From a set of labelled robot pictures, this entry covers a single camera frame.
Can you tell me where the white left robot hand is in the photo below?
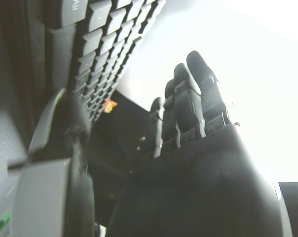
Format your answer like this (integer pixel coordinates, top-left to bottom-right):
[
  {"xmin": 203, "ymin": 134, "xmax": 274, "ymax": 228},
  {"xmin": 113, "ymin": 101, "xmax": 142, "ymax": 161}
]
[{"xmin": 7, "ymin": 50, "xmax": 294, "ymax": 237}]

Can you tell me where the black computer keyboard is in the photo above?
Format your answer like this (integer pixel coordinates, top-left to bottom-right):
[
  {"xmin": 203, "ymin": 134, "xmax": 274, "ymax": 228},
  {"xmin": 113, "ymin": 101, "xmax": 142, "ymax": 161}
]
[{"xmin": 39, "ymin": 0, "xmax": 167, "ymax": 124}]

